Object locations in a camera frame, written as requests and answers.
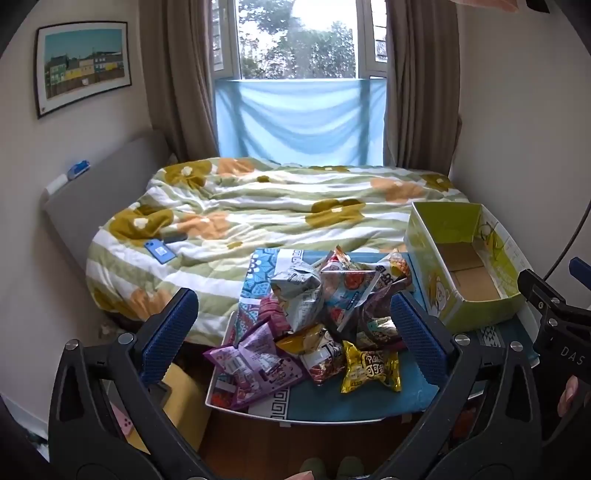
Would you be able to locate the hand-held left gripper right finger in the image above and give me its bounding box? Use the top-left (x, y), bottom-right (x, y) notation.
top-left (369, 292), bottom-right (542, 480)

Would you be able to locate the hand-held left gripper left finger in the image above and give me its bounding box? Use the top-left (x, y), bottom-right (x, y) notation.
top-left (48, 287), bottom-right (218, 480)

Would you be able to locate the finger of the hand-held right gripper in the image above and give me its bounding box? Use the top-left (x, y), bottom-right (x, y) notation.
top-left (517, 269), bottom-right (568, 319)
top-left (569, 257), bottom-right (591, 284)

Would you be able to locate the small yellow candy bag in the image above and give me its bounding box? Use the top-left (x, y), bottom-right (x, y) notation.
top-left (341, 340), bottom-right (402, 394)

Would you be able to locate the green cardboard box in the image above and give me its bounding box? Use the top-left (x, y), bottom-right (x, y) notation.
top-left (404, 202), bottom-right (532, 334)

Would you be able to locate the purple snack bag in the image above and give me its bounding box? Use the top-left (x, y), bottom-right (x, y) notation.
top-left (203, 320), bottom-right (310, 411)

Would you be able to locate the brown yellow chip bag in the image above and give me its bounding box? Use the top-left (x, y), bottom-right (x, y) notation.
top-left (276, 324), bottom-right (356, 386)

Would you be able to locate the pile of snack packets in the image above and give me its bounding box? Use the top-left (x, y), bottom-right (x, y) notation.
top-left (203, 244), bottom-right (414, 411)

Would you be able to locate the person's right hand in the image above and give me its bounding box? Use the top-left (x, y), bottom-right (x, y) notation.
top-left (556, 375), bottom-right (581, 417)

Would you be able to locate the blue phone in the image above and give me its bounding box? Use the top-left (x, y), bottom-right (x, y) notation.
top-left (144, 239), bottom-right (178, 265)

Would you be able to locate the pink object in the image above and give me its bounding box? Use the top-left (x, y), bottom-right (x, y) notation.
top-left (108, 401), bottom-right (137, 437)

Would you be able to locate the grey green slipper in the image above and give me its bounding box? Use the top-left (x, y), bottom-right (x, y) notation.
top-left (300, 457), bottom-right (331, 480)
top-left (337, 456), bottom-right (366, 480)

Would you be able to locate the grey headboard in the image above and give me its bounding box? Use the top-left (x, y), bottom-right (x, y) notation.
top-left (41, 130), bottom-right (169, 296)

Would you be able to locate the floral striped duvet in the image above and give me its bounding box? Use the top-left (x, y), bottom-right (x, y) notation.
top-left (85, 157), bottom-right (472, 344)

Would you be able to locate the brown curtain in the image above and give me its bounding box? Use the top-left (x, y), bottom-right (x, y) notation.
top-left (139, 0), bottom-right (220, 163)
top-left (384, 0), bottom-right (462, 174)

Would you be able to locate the light blue window cloth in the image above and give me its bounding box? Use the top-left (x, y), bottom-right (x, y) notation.
top-left (215, 76), bottom-right (387, 167)

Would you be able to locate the framed houses picture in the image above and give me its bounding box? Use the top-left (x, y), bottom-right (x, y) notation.
top-left (34, 21), bottom-right (133, 120)

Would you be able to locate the window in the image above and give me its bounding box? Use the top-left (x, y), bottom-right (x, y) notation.
top-left (210, 0), bottom-right (389, 80)

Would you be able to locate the black cable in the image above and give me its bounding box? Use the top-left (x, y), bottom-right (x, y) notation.
top-left (544, 200), bottom-right (591, 281)

